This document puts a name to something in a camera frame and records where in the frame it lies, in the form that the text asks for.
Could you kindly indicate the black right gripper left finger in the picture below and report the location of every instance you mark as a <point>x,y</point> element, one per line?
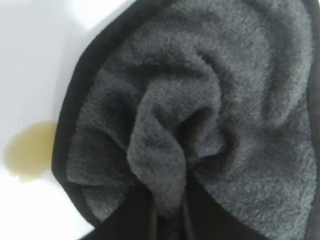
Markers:
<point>130,220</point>

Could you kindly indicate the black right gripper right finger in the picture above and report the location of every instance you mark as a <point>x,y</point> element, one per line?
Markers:
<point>207,222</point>

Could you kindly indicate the dark grey microfibre cloth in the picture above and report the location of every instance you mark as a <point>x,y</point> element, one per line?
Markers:
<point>200,100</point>

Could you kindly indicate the brown liquid spill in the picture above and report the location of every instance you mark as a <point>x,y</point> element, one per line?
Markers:
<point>30,152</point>

